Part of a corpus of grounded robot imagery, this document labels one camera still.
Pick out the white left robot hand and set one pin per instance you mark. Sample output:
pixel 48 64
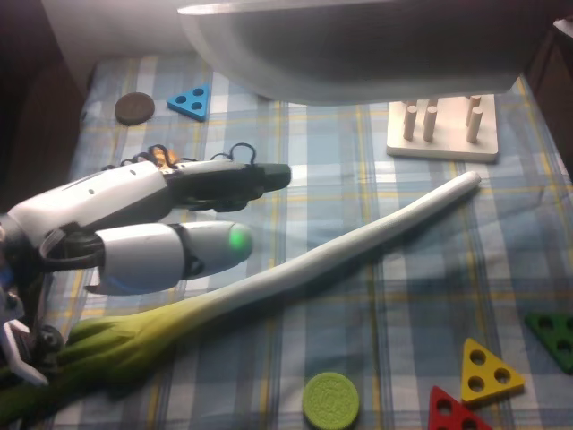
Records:
pixel 112 197

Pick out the toy leek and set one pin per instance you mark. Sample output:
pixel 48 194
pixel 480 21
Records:
pixel 313 269

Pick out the orange wooden gear disc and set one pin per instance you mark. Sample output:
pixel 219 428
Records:
pixel 160 162

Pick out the brown round cookie toy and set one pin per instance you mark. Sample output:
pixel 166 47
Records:
pixel 134 108

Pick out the blue triangle block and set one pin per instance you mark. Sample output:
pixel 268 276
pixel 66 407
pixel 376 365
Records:
pixel 191 114

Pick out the blue plaid cloth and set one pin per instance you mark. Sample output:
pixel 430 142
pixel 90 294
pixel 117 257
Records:
pixel 358 201

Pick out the green round cookie toy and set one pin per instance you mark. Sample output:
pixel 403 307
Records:
pixel 331 401

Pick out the wooden peg board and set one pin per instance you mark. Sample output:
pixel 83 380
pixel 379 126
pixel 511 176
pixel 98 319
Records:
pixel 447 148

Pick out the red triangle block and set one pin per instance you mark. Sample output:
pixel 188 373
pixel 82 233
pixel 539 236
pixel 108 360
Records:
pixel 436 421

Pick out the yellow triangle block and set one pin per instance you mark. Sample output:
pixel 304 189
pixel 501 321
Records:
pixel 489 368

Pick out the green triangle block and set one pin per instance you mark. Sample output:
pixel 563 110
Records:
pixel 550 333

